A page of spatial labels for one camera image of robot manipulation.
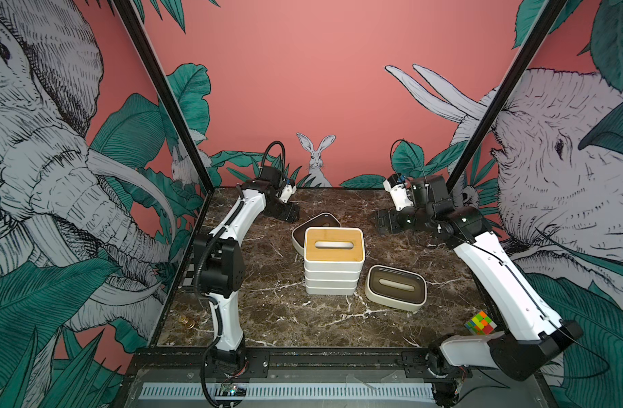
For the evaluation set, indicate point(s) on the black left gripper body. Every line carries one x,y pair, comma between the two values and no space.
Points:
283,211

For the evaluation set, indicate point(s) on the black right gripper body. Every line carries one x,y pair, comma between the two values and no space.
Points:
410,221

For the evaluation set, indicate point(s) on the dark brown lid tissue box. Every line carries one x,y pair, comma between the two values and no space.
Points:
325,219
396,288

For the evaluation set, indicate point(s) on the wood lid white tissue box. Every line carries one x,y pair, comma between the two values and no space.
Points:
334,249

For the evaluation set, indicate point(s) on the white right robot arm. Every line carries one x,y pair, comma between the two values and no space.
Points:
535,333

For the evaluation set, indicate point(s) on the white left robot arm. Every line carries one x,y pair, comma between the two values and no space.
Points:
219,267

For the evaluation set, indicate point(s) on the colourful puzzle cube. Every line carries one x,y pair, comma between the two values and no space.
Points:
481,324

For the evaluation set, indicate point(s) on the small circuit board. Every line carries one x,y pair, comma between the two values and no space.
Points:
232,391

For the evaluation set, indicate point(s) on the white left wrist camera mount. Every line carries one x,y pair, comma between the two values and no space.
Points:
286,193

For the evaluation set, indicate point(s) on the white slotted cable duct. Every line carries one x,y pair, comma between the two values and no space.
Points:
281,391

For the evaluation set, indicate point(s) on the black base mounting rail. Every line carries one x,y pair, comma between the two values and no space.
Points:
261,362

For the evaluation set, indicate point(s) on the black left frame post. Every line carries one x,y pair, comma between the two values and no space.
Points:
129,15

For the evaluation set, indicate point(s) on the black frame post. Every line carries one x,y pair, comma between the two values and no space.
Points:
129,15
540,29

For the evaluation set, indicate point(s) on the black right frame post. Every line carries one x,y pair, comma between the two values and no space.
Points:
540,29

